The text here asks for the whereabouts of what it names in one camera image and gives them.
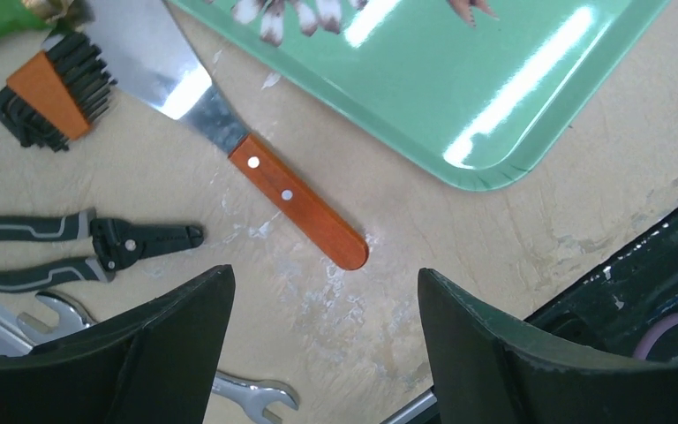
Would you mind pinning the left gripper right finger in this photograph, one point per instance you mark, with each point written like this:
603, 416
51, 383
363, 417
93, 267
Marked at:
490, 367

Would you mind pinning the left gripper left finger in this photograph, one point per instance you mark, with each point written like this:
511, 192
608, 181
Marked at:
154, 363

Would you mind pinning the green floral tray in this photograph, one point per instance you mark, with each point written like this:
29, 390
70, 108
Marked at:
474, 99

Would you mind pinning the metal scraper wooden handle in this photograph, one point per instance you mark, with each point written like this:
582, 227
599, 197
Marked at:
151, 59

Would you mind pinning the silver open-end wrench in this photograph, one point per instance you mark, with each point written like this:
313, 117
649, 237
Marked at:
254, 397

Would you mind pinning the orange black hex key set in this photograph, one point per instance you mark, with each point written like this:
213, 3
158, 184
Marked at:
57, 95

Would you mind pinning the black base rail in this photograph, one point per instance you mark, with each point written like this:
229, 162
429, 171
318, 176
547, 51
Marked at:
615, 304

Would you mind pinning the green garden hose nozzle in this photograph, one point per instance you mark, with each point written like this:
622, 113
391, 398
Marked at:
26, 15

